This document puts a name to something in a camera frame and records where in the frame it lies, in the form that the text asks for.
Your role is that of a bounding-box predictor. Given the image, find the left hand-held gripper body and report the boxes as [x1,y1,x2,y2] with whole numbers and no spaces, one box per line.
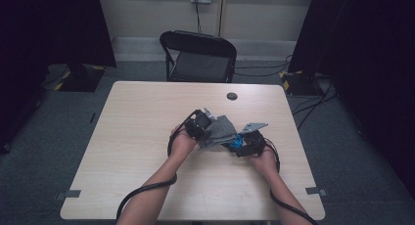
[185,108,217,141]

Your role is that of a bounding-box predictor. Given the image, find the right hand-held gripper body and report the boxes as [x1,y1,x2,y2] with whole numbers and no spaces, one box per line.
[234,122,269,158]

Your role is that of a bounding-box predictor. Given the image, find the grey knitted cloth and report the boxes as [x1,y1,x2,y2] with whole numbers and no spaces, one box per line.
[199,114,239,150]

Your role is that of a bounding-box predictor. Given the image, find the person's right hand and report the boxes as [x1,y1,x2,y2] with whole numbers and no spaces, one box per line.
[249,146,279,178]

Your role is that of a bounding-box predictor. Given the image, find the person's left hand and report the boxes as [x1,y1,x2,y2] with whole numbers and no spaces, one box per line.
[169,124,200,159]

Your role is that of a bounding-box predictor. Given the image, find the black folding chair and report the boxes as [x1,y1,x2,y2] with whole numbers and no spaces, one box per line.
[159,29,238,84]

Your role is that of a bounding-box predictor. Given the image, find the black stand base yellow stripes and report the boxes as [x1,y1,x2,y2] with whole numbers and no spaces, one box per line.
[42,63,107,93]
[278,69,325,97]

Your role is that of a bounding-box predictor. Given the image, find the grey tape piece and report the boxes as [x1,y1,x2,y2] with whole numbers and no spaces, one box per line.
[55,189,82,201]
[305,186,328,197]

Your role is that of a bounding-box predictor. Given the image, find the black curtain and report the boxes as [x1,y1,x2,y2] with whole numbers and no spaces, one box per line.
[0,0,117,151]
[288,0,415,200]

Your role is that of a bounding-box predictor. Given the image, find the black floor cable bundle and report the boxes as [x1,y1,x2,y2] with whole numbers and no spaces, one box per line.
[292,77,339,131]

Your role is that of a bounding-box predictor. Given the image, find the right hand-held gripper black cable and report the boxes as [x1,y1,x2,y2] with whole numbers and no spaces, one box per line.
[264,138,320,225]

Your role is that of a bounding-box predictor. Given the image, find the hand-held gripper black cable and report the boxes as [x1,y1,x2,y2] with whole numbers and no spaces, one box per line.
[264,138,320,225]
[115,109,201,221]

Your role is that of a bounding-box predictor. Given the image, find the left hand-held gripper black cable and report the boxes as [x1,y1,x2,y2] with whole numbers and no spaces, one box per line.
[115,109,201,221]

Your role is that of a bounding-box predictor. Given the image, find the black power cable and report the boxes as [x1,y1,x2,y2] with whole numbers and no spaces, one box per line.
[194,0,203,34]

